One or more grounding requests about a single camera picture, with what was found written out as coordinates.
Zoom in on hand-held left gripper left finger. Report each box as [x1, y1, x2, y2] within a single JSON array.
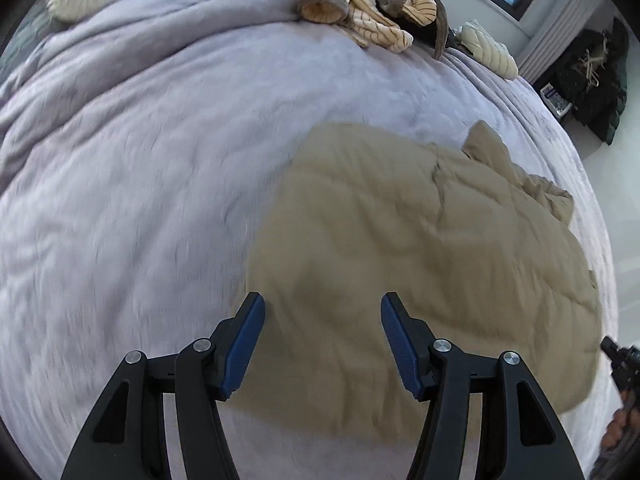
[[60, 292, 266, 480]]

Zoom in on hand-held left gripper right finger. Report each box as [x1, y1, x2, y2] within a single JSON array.
[[380, 292, 587, 480]]

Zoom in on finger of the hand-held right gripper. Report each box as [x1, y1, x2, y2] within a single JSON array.
[[599, 336, 640, 402]]

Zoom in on khaki puffer jacket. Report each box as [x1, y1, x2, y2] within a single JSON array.
[[232, 120, 604, 450]]

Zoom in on dark hanging clothes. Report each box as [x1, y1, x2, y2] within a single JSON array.
[[554, 16, 632, 147]]

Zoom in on person's right hand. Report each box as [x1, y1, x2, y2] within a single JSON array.
[[599, 404, 640, 461]]

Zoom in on lilac quilted blanket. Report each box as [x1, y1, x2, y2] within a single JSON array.
[[0, 0, 621, 480]]

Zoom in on small printed box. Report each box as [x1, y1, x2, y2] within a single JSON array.
[[539, 82, 575, 118]]

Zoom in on cream quilted garment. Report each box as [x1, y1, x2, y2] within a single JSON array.
[[457, 20, 521, 81]]

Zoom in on dark garment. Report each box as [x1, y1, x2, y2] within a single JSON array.
[[413, 15, 472, 56]]

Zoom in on grey curtain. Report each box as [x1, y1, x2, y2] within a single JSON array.
[[515, 0, 607, 87]]

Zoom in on cream striped garment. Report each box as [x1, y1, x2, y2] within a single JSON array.
[[292, 0, 454, 62]]

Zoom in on grey-blue padded headboard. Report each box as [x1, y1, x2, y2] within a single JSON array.
[[0, 6, 51, 81]]

